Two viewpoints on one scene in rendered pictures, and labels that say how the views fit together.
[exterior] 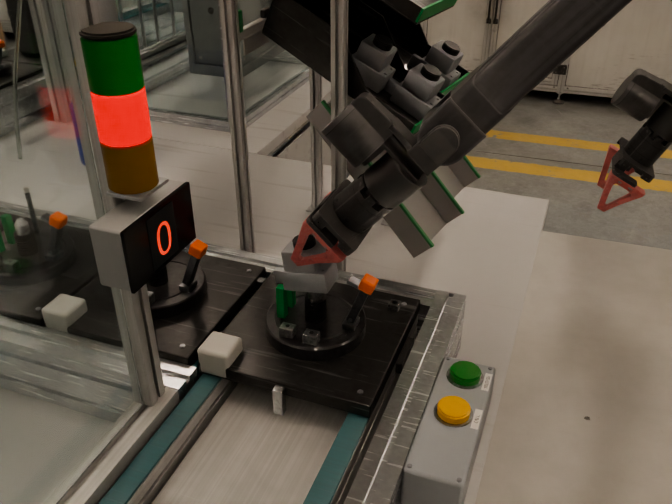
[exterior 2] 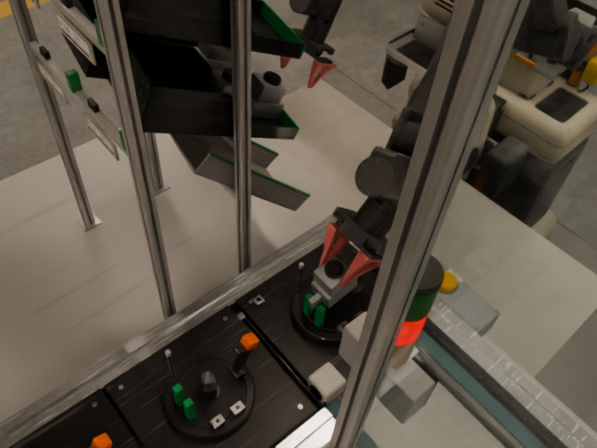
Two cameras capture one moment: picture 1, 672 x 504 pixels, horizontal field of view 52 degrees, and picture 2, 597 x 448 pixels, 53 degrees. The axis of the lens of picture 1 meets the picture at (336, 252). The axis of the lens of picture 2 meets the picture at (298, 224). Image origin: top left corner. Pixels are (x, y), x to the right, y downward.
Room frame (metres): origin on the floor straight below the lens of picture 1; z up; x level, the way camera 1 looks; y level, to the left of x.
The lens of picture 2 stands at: (0.60, 0.56, 1.88)
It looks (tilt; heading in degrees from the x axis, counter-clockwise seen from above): 51 degrees down; 295
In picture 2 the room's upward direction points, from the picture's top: 5 degrees clockwise
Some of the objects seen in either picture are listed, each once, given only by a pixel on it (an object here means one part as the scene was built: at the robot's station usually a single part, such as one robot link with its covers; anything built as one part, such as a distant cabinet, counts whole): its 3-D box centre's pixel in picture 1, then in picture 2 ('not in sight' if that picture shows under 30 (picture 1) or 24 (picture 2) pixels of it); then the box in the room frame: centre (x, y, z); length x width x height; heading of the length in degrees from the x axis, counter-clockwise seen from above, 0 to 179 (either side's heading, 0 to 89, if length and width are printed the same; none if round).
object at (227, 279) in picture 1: (155, 268); (208, 386); (0.86, 0.27, 1.01); 0.24 x 0.24 x 0.13; 69
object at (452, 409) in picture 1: (453, 412); not in sight; (0.61, -0.14, 0.96); 0.04 x 0.04 x 0.02
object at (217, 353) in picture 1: (220, 354); (326, 384); (0.71, 0.15, 0.97); 0.05 x 0.05 x 0.04; 69
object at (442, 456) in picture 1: (451, 430); not in sight; (0.61, -0.14, 0.93); 0.21 x 0.07 x 0.06; 159
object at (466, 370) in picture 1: (465, 375); not in sight; (0.68, -0.17, 0.96); 0.04 x 0.04 x 0.02
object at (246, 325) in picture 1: (316, 333); (330, 313); (0.77, 0.03, 0.96); 0.24 x 0.24 x 0.02; 69
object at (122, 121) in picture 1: (121, 113); not in sight; (0.63, 0.21, 1.33); 0.05 x 0.05 x 0.05
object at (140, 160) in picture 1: (130, 161); not in sight; (0.63, 0.21, 1.28); 0.05 x 0.05 x 0.05
